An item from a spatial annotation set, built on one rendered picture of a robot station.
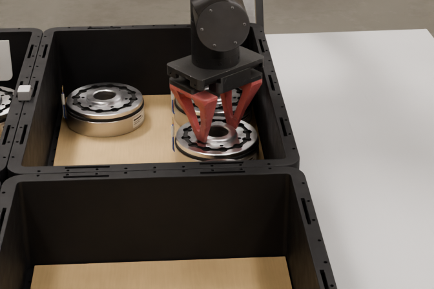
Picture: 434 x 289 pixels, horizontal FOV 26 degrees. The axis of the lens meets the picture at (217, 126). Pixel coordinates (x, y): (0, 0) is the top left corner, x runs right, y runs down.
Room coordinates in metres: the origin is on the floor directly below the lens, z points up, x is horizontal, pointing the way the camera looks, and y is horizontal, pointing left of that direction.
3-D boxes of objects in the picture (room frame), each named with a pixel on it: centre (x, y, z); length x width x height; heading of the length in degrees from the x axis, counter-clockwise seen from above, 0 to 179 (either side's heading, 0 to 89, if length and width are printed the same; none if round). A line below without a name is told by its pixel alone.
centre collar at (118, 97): (1.12, 0.15, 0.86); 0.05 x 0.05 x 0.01
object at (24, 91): (0.99, 0.22, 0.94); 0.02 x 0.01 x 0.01; 4
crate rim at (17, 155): (1.02, 0.07, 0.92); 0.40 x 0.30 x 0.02; 4
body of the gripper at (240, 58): (1.02, 0.00, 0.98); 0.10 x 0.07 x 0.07; 131
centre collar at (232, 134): (1.02, 0.00, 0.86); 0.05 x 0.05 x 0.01
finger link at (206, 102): (1.01, 0.01, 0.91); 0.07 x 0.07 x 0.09; 41
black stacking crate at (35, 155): (1.02, 0.07, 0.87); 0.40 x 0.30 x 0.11; 4
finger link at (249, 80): (1.03, -0.01, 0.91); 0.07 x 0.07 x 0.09; 41
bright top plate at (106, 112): (1.12, 0.15, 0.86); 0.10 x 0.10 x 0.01
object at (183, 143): (1.02, 0.00, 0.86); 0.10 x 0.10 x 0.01
